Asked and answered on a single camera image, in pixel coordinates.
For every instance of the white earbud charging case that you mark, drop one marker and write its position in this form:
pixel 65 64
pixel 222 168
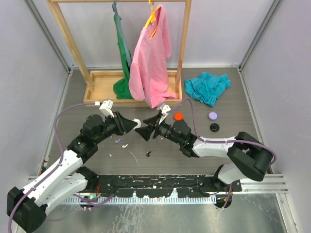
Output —
pixel 138 123

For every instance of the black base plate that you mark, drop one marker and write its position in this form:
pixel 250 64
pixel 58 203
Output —
pixel 155 186

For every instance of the grey slotted cable duct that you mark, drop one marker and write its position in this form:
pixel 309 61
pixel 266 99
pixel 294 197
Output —
pixel 173 199

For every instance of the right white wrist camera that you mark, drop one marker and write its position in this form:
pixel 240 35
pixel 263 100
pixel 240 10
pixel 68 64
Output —
pixel 164 110

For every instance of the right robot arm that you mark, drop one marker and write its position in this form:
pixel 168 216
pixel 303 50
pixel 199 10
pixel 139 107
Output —
pixel 249 158

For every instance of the teal crumpled shirt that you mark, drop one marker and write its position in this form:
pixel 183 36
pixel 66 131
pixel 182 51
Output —
pixel 207 88

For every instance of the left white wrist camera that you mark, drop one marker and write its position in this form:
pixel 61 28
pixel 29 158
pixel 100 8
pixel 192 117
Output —
pixel 106 108

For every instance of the green shirt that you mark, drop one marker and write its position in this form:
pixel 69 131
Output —
pixel 121 87

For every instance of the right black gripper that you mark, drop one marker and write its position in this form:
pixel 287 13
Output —
pixel 146 131

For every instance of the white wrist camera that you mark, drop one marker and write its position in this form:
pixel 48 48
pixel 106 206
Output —
pixel 106 108
pixel 164 110

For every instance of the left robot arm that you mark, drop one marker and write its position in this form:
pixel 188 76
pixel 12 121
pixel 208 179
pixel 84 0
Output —
pixel 28 207

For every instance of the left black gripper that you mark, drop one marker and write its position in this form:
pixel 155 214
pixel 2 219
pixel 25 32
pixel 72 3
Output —
pixel 123 125

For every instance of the wooden clothes rack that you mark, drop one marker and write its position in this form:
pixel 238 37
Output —
pixel 100 82

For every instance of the grey blue hanger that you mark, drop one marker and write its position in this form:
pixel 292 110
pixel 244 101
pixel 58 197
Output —
pixel 121 31

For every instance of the black earbud charging case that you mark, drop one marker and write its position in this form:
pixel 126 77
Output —
pixel 214 127

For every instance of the pink shirt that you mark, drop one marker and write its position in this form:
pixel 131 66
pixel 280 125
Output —
pixel 148 72

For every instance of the yellow orange hanger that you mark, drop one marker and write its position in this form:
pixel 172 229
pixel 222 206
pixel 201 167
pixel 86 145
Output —
pixel 153 19

